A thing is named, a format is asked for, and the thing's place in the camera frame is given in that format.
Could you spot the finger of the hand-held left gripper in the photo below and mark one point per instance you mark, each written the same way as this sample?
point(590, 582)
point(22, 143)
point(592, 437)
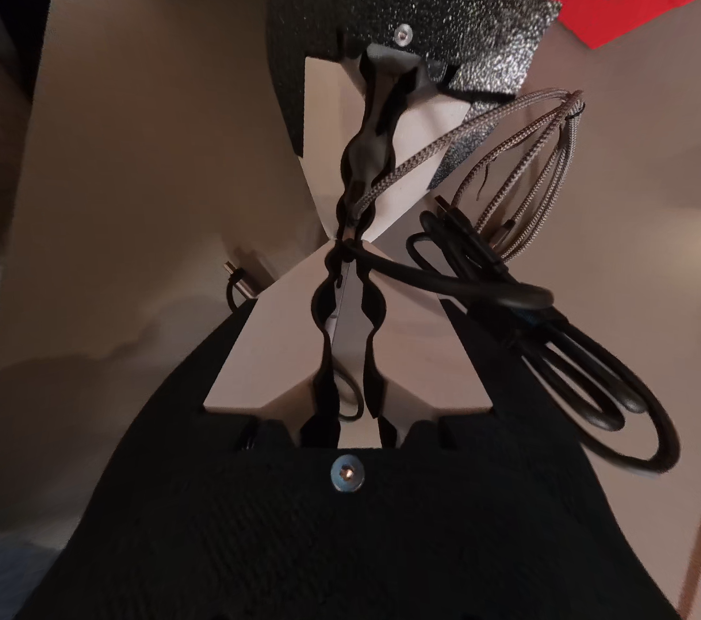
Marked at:
point(326, 116)
point(421, 122)

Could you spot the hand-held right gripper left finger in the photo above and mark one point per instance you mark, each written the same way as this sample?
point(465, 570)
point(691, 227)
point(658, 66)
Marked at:
point(268, 346)

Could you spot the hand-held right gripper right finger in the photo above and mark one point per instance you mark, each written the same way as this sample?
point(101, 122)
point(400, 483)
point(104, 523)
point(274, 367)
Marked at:
point(427, 357)

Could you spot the grey usb hub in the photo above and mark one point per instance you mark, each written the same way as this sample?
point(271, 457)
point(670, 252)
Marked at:
point(340, 324)

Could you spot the red plastic bin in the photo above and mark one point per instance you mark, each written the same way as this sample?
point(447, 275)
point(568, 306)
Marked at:
point(630, 12)

